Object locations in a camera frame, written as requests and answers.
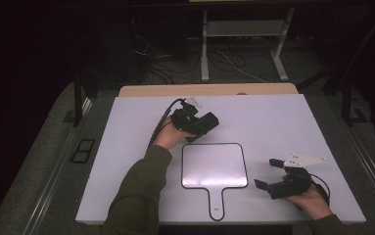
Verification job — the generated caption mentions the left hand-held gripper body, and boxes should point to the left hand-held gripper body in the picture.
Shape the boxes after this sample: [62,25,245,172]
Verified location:
[169,96,205,134]

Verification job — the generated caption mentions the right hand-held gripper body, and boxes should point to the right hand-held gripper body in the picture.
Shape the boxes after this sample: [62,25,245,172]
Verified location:
[267,151,327,201]

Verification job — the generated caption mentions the black whiteboard eraser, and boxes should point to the black whiteboard eraser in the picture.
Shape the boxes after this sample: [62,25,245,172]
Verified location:
[188,112,220,142]

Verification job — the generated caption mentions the white handheld whiteboard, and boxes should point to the white handheld whiteboard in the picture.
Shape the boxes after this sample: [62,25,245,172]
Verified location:
[181,142,250,222]

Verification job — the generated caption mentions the person's left hand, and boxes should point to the person's left hand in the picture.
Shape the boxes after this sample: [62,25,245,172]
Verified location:
[154,124,196,151]

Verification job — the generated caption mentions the person's right hand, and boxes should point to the person's right hand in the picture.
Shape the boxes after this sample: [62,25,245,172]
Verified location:
[281,174,335,220]

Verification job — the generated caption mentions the white metal stand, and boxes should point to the white metal stand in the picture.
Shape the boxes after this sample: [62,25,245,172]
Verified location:
[200,8,296,82]

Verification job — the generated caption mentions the black metal stand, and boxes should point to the black metal stand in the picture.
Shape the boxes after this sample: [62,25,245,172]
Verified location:
[62,76,93,128]

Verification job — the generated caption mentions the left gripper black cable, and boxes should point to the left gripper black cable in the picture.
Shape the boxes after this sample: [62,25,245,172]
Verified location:
[148,97,187,147]

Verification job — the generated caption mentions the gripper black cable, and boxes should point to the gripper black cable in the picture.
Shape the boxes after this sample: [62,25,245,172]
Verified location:
[308,171,332,205]
[148,97,187,147]

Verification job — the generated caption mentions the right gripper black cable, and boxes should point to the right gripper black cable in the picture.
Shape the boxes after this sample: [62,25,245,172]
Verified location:
[308,171,332,205]

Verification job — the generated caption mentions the black floor cables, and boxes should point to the black floor cables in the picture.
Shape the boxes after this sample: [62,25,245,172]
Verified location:
[132,33,206,85]

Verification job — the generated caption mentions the white floor cable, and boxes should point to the white floor cable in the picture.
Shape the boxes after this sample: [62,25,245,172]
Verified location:
[213,48,267,84]

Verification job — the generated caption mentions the metal floor rail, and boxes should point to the metal floor rail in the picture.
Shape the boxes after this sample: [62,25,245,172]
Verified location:
[345,125,375,210]
[22,97,93,235]

